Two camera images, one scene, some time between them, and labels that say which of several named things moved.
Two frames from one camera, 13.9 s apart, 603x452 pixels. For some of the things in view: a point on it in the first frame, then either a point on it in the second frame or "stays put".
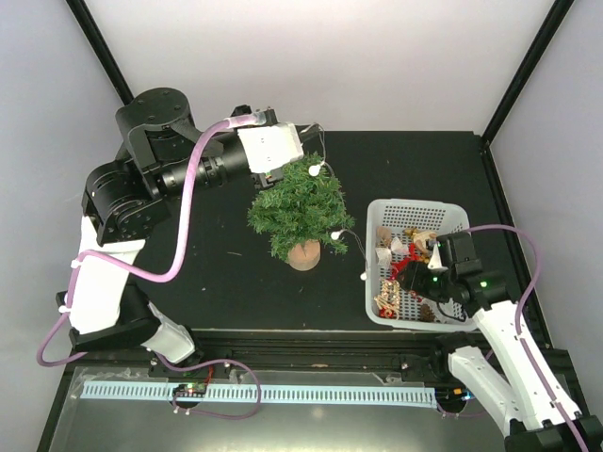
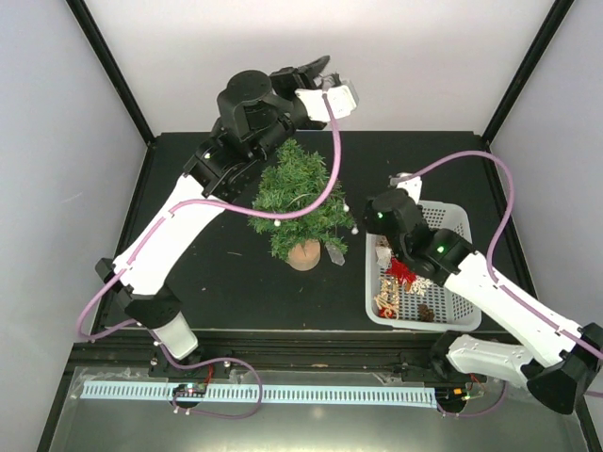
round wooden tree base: [305, 255] stays put
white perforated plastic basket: [399, 233] stays put
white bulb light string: [317, 169] to [346, 208]
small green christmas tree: [305, 204] stays put
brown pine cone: [426, 314] stays put
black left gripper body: [264, 182] to [290, 76]
